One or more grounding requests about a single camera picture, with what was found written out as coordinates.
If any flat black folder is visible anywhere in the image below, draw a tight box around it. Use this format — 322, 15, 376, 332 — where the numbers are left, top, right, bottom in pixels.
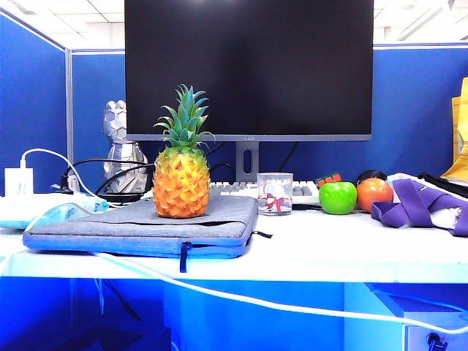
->
418, 171, 468, 195

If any black cable under desk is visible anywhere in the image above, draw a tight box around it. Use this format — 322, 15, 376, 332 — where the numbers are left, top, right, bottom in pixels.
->
103, 279, 143, 322

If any thin black monitor cable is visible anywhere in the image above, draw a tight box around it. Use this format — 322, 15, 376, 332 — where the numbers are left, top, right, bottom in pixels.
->
94, 142, 225, 195

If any orange plastic pineapple green crown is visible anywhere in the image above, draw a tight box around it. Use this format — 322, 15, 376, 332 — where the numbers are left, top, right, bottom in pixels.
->
151, 83, 215, 219

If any gray metal partition post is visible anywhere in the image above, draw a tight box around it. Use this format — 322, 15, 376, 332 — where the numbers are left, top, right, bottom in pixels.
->
65, 47, 75, 173

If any light blue plastic packet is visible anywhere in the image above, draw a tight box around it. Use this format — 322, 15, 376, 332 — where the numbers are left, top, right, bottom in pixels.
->
34, 197, 110, 224

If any yellow paper bag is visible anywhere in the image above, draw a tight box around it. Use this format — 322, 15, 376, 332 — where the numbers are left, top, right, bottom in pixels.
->
441, 76, 468, 184

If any black power plug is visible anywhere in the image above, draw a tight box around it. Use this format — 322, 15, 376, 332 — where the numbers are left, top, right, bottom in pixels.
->
55, 174, 80, 195

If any white and gray keyboard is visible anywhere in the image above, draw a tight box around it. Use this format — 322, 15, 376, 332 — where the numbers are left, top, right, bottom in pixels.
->
208, 180, 323, 205

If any green apple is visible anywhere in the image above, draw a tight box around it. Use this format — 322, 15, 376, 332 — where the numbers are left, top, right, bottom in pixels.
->
318, 181, 358, 216

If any black drawer key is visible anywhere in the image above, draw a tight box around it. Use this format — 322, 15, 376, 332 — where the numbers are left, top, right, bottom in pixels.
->
426, 331, 450, 351

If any white power adapter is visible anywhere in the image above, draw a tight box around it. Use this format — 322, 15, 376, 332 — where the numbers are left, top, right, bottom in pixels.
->
4, 167, 34, 196

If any gray monitor stand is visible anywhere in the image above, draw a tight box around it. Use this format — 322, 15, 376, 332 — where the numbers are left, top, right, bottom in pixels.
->
235, 140, 260, 183

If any thick black arched cable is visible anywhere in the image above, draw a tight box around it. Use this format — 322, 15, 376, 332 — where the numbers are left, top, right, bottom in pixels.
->
64, 157, 149, 184

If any short black monitor cable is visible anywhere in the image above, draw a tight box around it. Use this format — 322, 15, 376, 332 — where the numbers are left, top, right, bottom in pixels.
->
279, 141, 299, 173

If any large black computer monitor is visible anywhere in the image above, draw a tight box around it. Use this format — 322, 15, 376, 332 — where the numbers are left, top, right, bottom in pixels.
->
124, 0, 374, 142

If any white power strip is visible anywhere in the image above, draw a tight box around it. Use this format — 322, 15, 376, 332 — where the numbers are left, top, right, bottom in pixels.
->
0, 193, 86, 230

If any long white charging cable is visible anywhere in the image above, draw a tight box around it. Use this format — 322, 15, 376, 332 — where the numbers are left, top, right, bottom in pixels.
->
0, 148, 468, 336

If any black looped cable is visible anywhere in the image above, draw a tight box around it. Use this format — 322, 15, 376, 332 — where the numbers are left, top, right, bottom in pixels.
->
209, 162, 236, 182

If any small rubik's cube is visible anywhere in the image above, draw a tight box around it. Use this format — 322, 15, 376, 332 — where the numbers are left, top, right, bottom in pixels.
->
315, 172, 344, 189

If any clear jar with red ribbon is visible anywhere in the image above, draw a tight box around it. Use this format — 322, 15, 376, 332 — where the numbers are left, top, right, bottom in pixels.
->
257, 172, 294, 216

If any silver faceted figurine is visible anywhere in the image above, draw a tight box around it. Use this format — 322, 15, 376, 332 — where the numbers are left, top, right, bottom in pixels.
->
102, 99, 149, 194

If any white drawer cabinet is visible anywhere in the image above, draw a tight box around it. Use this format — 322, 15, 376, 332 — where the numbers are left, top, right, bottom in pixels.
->
344, 282, 468, 351

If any orange round fruit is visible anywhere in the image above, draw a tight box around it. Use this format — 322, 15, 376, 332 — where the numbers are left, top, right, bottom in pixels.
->
356, 177, 394, 214

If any gray fabric laptop sleeve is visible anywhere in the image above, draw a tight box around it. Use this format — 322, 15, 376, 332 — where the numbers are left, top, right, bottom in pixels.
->
22, 195, 273, 273

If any purple cloth tote bag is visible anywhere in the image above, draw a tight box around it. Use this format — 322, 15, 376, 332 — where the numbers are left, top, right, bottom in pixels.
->
371, 178, 468, 237

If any black computer mouse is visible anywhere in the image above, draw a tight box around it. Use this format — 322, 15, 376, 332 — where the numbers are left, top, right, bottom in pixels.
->
355, 169, 388, 185

